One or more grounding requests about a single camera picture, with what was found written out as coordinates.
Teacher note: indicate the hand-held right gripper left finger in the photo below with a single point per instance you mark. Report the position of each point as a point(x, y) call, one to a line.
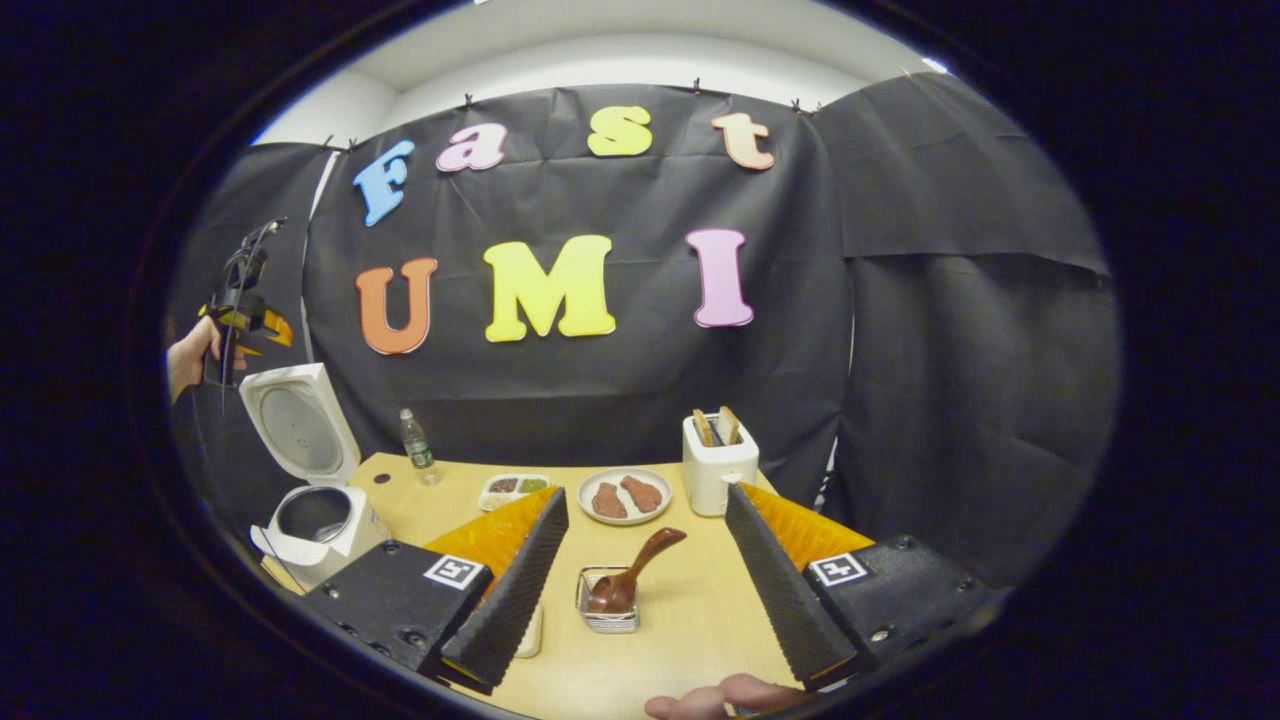
point(510, 600)

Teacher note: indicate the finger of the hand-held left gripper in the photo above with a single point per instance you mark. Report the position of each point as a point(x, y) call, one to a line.
point(265, 328)

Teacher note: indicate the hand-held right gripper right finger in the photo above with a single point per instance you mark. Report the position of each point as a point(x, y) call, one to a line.
point(790, 600)

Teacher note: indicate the clear mesh chopstick holder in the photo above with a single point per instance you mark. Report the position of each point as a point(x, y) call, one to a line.
point(608, 622)

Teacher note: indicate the white rice cooker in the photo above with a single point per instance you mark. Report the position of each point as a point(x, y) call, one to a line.
point(310, 440)

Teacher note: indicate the brown wooden spoon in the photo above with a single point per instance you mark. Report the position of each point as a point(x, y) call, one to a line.
point(640, 565)

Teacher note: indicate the white divided grain tray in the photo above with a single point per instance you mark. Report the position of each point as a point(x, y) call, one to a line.
point(512, 492)

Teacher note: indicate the brown meat piece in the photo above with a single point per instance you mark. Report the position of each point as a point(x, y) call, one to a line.
point(608, 500)
point(642, 494)

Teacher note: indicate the white toaster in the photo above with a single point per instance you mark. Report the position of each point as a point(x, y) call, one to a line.
point(715, 480)

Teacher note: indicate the white round plate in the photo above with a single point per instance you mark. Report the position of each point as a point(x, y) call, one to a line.
point(660, 510)

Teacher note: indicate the clear plastic water bottle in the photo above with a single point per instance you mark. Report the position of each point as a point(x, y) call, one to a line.
point(418, 450)

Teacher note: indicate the toast slice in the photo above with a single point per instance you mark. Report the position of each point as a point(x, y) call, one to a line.
point(704, 428)
point(729, 425)

